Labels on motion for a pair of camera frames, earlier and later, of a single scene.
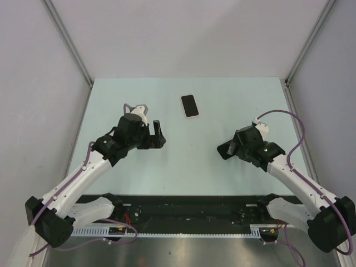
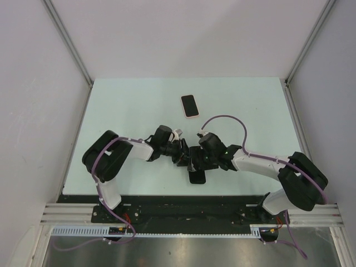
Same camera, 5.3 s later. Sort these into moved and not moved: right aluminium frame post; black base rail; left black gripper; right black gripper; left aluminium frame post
Moved: left black gripper; right black gripper
Not moved: right aluminium frame post; left aluminium frame post; black base rail
